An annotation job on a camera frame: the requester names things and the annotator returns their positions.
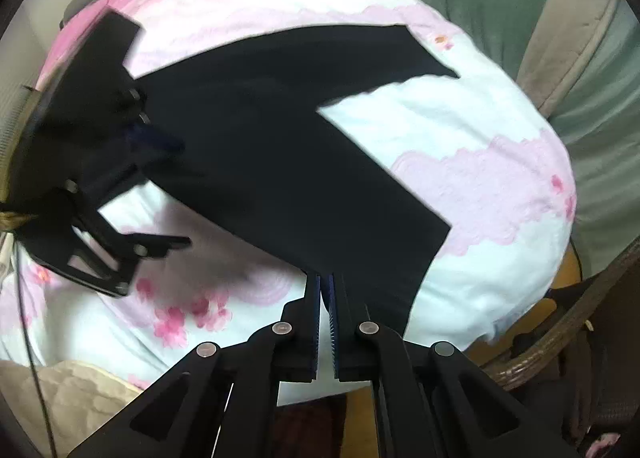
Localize pink floral blanket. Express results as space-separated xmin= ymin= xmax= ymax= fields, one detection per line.
xmin=0 ymin=0 xmax=579 ymax=406

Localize beige curtain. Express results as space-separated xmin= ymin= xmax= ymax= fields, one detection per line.
xmin=515 ymin=0 xmax=637 ymax=115

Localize beige cloth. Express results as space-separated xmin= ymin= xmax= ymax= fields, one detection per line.
xmin=0 ymin=359 xmax=147 ymax=458

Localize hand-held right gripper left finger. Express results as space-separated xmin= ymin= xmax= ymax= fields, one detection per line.
xmin=65 ymin=273 xmax=321 ymax=458

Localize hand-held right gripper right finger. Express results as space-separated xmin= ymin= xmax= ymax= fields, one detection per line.
xmin=327 ymin=273 xmax=581 ymax=458

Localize brown wicker chair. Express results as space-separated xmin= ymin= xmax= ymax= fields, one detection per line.
xmin=480 ymin=240 xmax=640 ymax=458

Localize black cable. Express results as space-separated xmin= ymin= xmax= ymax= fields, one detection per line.
xmin=12 ymin=233 xmax=57 ymax=458

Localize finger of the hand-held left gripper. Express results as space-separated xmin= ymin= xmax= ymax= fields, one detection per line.
xmin=30 ymin=198 xmax=193 ymax=300
xmin=67 ymin=85 xmax=211 ymax=211

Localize black pants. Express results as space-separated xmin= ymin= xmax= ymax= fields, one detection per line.
xmin=132 ymin=24 xmax=460 ymax=334

